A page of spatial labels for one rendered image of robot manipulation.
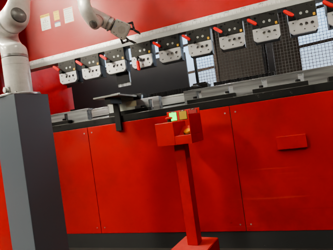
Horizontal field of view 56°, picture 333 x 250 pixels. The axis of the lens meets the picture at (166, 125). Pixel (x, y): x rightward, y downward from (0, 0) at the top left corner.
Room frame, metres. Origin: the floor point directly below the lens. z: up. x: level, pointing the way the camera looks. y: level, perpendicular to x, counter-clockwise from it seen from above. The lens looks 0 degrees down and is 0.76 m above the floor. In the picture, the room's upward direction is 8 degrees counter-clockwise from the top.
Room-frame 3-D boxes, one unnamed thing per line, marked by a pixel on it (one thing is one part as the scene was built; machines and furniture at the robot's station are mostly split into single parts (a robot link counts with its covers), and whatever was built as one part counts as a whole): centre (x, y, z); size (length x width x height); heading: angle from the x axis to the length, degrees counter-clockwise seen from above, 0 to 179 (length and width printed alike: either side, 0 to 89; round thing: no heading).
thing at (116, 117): (2.02, 0.32, 0.88); 0.14 x 0.04 x 0.22; 160
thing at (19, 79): (1.52, 0.68, 1.09); 0.19 x 0.19 x 0.18
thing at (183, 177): (1.69, -0.06, 0.39); 0.06 x 0.06 x 0.54; 62
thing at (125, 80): (2.20, 0.25, 1.13); 0.10 x 0.02 x 0.10; 70
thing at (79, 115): (2.38, 0.77, 0.92); 0.50 x 0.06 x 0.10; 70
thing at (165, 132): (1.69, -0.06, 0.75); 0.20 x 0.16 x 0.18; 62
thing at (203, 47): (2.00, -0.29, 1.26); 0.15 x 0.09 x 0.17; 70
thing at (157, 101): (2.18, 0.20, 0.92); 0.39 x 0.06 x 0.10; 70
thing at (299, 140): (1.69, -0.66, 0.58); 0.15 x 0.02 x 0.07; 70
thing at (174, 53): (2.06, -0.10, 1.26); 0.15 x 0.09 x 0.17; 70
